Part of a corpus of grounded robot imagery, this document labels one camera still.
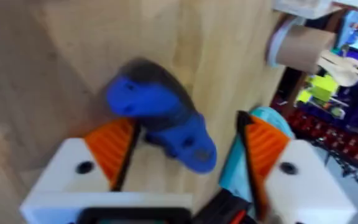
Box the white box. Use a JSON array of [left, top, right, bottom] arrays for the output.
[[272, 0, 358, 19]]

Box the brown cardboard tube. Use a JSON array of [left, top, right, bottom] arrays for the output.
[[265, 18, 337, 74]]

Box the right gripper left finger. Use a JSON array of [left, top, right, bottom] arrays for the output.
[[19, 117, 193, 224]]

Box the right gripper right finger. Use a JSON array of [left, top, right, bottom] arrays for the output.
[[236, 110, 358, 224]]

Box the blue electric screwdriver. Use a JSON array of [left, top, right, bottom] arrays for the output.
[[105, 58, 218, 174]]

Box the light blue tub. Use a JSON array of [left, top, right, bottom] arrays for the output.
[[218, 106, 296, 203]]

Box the blue picture box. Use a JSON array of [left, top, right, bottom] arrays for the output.
[[337, 9, 358, 51]]

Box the yellow-green toy block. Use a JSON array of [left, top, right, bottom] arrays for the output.
[[296, 74, 340, 104]]

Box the red and blue parts box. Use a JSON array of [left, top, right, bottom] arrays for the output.
[[272, 86, 358, 175]]

